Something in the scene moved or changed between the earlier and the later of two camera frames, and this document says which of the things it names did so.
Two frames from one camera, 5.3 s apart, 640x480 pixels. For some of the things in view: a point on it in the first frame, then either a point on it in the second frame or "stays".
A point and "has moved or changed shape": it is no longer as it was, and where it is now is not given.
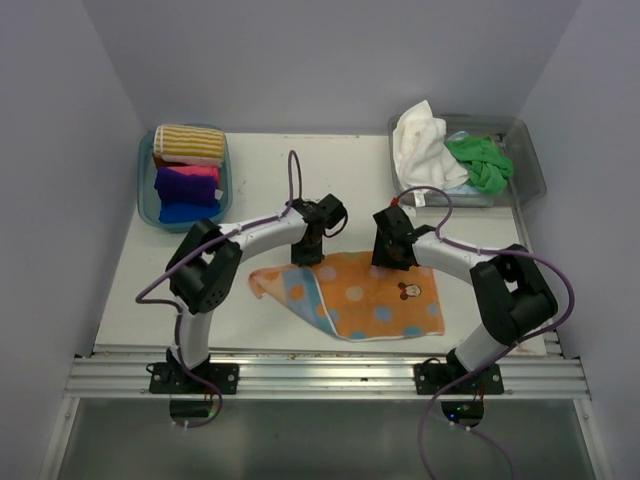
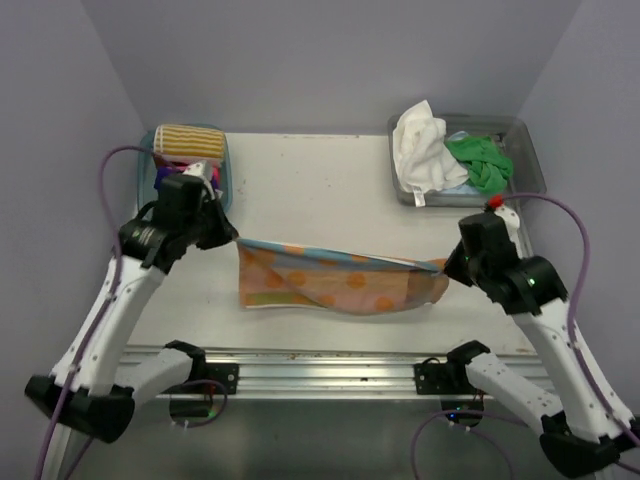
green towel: [489, 166] stays
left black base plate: [170, 378] stays
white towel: [421, 157] stays
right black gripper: [380, 258] -> [453, 268]
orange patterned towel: [354, 298] has moved or changed shape
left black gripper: [313, 257] -> [224, 231]
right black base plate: [433, 378] stays
